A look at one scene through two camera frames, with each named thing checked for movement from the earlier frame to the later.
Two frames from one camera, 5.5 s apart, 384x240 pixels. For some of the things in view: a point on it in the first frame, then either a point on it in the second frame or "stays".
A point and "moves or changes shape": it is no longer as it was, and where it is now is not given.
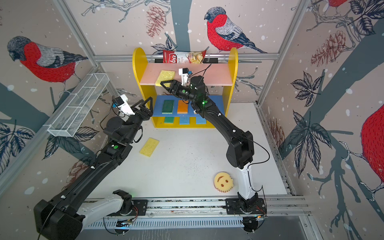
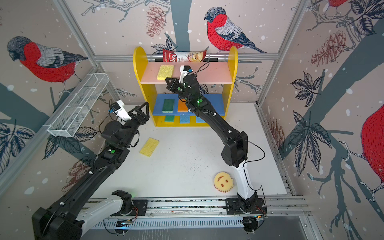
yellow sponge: x=165 y=75 moves or changes shape
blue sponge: x=200 y=120 stays
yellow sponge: x=149 y=147 stays
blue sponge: x=184 y=120 stays
